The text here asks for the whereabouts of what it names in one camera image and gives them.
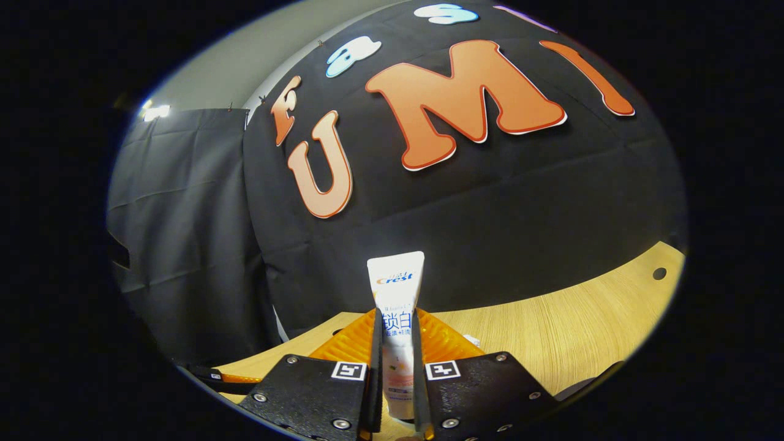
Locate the black backdrop cloth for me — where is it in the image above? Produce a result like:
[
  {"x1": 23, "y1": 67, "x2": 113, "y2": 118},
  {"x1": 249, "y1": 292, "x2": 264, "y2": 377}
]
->
[{"x1": 242, "y1": 0, "x2": 688, "y2": 344}]

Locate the wooden desktop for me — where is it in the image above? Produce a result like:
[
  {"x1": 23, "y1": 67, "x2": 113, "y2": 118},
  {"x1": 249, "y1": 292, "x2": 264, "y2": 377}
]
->
[{"x1": 211, "y1": 241, "x2": 687, "y2": 441}]

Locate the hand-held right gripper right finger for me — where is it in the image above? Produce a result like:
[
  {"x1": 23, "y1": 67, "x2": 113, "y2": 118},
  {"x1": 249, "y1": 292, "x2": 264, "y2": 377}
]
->
[{"x1": 412, "y1": 308, "x2": 558, "y2": 441}]

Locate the white toothpaste tube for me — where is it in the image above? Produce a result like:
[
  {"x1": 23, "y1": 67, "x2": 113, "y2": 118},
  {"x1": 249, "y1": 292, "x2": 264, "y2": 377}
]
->
[{"x1": 366, "y1": 251, "x2": 426, "y2": 422}]

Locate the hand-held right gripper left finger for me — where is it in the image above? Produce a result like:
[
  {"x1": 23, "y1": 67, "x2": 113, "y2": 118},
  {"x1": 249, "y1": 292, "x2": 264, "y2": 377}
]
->
[{"x1": 238, "y1": 308, "x2": 385, "y2": 441}]

